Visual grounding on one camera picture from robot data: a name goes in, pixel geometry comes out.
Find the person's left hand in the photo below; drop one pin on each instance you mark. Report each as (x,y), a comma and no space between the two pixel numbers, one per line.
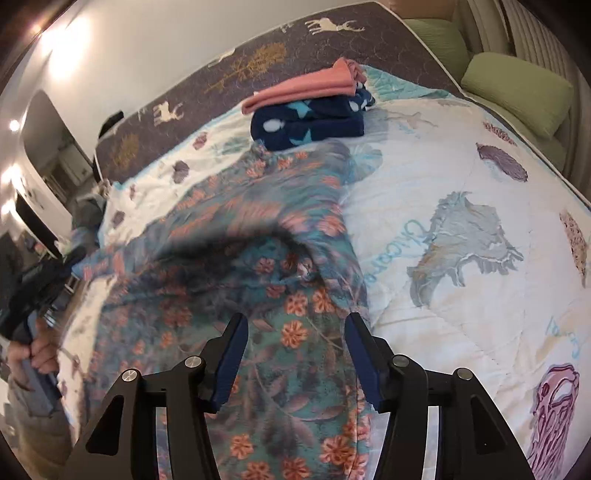
(44,355)

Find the small green pillow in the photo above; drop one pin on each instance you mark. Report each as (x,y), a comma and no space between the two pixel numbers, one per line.
(438,41)

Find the folded navy star-print fleece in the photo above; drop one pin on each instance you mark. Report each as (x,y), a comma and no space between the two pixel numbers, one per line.
(314,124)

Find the teal floral garment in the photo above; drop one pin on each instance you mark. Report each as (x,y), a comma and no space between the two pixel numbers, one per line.
(286,258)

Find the large green pillow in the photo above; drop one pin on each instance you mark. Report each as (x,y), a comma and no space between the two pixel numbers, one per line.
(517,90)

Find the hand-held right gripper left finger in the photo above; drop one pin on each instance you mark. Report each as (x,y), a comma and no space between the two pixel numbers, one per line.
(231,364)

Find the white printed quilt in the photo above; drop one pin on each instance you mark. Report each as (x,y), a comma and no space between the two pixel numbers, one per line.
(461,323)

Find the folded pink cloth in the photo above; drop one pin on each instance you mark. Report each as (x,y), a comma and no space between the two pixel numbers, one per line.
(304,87)

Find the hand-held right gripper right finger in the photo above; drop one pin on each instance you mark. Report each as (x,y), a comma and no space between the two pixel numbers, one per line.
(362,364)

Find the beige curtain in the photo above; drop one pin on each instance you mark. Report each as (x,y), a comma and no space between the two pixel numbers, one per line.
(545,32)

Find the brown deer-print bed sheet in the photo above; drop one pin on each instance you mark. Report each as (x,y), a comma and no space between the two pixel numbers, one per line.
(277,50)

